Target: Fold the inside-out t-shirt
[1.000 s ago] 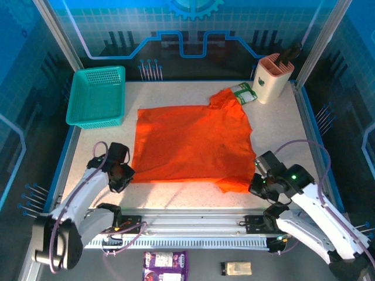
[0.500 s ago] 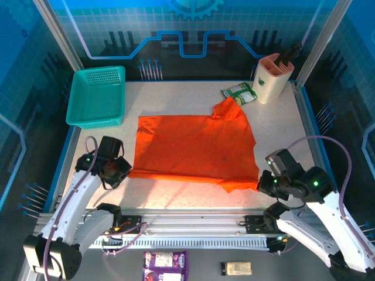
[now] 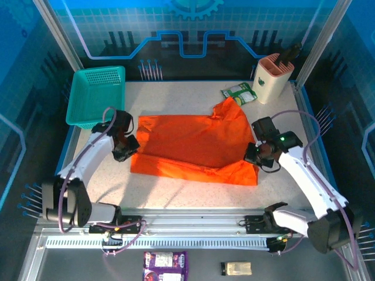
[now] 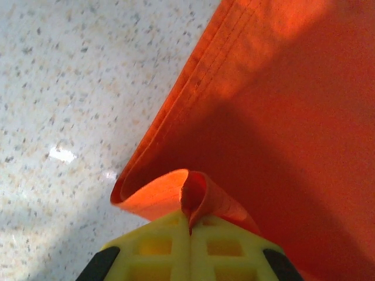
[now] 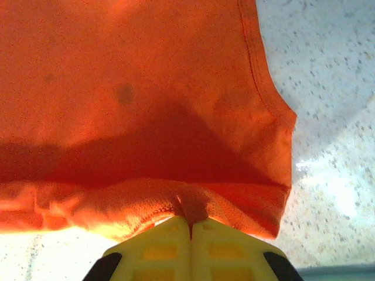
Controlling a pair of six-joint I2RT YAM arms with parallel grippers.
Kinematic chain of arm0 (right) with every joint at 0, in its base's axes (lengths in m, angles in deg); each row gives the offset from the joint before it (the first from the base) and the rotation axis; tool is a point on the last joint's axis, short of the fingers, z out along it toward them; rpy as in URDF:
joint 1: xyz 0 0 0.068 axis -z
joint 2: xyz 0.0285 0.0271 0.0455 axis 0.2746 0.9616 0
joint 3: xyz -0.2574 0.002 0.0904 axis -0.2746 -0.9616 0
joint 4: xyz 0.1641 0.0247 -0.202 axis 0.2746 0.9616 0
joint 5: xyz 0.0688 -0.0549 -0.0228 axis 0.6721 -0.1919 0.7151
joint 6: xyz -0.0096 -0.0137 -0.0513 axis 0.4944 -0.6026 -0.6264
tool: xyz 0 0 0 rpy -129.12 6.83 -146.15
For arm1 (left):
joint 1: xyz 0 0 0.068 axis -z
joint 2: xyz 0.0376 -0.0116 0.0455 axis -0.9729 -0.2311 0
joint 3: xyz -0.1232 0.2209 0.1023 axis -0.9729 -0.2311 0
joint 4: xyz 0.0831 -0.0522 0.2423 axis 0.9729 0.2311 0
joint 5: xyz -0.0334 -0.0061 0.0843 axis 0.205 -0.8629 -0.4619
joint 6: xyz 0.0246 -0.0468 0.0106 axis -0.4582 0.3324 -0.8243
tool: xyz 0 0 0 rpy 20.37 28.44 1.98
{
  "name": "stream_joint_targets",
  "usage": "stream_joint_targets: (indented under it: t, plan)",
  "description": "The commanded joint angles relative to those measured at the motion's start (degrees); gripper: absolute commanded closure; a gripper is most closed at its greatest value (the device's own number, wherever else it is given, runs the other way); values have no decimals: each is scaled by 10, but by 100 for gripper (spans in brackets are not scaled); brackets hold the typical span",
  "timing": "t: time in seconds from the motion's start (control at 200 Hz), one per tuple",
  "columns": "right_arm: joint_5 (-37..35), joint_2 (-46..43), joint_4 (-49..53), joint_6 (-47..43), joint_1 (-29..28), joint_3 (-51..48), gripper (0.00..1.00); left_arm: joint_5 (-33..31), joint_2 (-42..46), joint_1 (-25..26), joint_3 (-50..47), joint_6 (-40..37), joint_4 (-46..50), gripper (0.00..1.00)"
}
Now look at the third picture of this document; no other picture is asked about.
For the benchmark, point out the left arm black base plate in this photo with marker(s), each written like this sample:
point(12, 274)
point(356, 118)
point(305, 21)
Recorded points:
point(132, 225)

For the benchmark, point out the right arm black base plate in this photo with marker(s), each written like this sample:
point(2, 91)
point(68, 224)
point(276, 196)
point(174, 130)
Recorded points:
point(255, 225)

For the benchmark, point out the aluminium frame rail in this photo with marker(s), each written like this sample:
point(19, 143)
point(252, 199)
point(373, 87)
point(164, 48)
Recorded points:
point(190, 222)

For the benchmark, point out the beige packet black end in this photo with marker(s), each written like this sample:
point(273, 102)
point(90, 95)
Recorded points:
point(237, 268)

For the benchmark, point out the aluminium frame post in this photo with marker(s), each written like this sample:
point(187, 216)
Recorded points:
point(58, 35)
point(322, 41)

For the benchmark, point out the orange t-shirt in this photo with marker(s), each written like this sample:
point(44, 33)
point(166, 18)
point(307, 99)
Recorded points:
point(190, 140)

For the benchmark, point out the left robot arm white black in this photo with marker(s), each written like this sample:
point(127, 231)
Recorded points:
point(88, 155)

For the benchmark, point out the cream knife block pink top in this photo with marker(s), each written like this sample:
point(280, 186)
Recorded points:
point(271, 85)

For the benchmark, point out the teal plastic basket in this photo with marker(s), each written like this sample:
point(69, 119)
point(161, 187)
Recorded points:
point(93, 96)

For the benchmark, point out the green snack packet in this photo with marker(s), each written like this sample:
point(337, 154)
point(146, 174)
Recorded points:
point(241, 91)

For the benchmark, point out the purple snack packet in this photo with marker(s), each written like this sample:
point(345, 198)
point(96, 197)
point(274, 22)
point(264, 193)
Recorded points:
point(165, 265)

